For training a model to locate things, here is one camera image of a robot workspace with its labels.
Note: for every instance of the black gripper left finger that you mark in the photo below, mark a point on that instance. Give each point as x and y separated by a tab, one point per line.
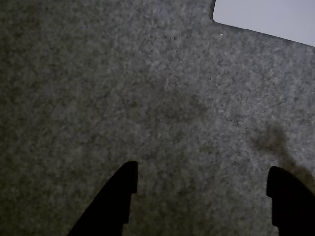
113	201

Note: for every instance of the white rectangular card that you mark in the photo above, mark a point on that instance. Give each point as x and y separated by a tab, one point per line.
265	17

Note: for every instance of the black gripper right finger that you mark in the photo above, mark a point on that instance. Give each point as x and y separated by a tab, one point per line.
292	206

